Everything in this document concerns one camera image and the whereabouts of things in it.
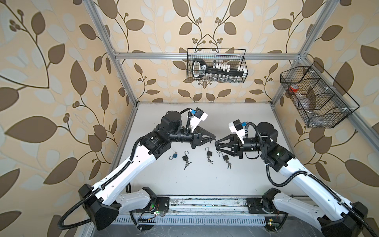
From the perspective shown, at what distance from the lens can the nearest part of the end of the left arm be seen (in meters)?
0.54

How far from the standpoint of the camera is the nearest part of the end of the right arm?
56 cm

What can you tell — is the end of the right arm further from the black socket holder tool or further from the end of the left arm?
the black socket holder tool

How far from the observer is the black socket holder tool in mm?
835

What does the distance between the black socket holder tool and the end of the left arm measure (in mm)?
411

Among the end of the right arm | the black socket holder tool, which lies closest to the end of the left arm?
the end of the right arm

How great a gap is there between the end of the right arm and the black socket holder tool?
0.42 m
